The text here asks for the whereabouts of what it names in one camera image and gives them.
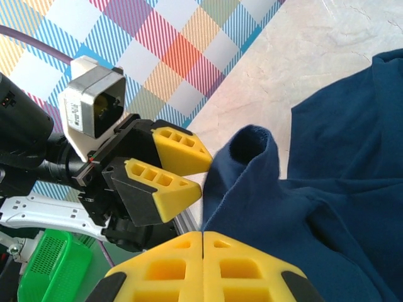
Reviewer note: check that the green perforated plastic basket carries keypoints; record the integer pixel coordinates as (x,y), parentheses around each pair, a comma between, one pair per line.
(47,270)

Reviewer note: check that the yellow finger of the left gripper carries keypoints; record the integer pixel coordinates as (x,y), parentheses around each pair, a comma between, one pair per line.
(185,157)
(170,198)

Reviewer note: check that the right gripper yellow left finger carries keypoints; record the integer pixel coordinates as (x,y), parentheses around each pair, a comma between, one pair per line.
(192,277)

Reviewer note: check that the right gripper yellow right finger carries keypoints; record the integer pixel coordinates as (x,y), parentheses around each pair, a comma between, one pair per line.
(212,277)

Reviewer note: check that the navy blue printed t-shirt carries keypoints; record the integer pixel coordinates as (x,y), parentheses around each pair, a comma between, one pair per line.
(315,204)

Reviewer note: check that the metal clamp bracket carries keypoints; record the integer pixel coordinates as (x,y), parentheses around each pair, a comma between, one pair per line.
(14,250)

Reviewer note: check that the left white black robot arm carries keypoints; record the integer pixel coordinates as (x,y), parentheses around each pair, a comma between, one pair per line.
(47,214)

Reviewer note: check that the aluminium frame side rail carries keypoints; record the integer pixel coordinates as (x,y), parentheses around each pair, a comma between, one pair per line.
(186,220)

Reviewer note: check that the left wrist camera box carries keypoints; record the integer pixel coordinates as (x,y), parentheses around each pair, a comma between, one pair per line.
(78,110)

